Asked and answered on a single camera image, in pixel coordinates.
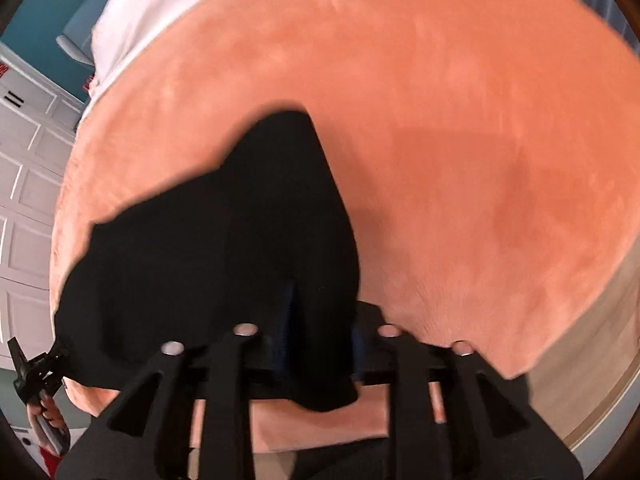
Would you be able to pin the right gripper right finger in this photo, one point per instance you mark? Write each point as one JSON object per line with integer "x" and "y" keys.
{"x": 451, "y": 415}

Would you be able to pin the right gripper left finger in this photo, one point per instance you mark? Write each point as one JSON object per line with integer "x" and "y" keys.
{"x": 146, "y": 432}

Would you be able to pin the black pants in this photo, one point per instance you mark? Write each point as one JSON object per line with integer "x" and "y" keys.
{"x": 263, "y": 239}

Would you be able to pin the person's left hand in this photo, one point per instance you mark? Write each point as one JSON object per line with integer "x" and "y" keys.
{"x": 48, "y": 424}

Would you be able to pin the white wardrobe with red decals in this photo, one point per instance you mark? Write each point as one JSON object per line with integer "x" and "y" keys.
{"x": 38, "y": 123}

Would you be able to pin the orange plush bed blanket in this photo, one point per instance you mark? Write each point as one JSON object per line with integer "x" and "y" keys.
{"x": 487, "y": 152}

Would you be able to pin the blue upholstered headboard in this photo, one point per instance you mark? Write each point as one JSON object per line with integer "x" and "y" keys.
{"x": 75, "y": 39}

